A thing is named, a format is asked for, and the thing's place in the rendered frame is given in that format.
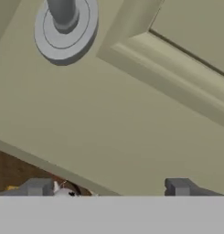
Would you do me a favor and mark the beige cabinet door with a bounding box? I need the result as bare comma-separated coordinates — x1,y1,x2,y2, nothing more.
0,0,224,197

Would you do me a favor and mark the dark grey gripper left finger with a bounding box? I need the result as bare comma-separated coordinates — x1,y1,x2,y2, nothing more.
0,177,55,197

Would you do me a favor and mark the white mug with dark marks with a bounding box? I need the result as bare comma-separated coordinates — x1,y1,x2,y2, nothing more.
52,180,100,197

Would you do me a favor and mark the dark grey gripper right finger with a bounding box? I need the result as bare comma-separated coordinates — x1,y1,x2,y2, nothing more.
164,177,224,197

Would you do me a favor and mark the grey round cabinet door handle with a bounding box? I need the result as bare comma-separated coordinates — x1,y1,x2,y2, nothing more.
33,0,100,67

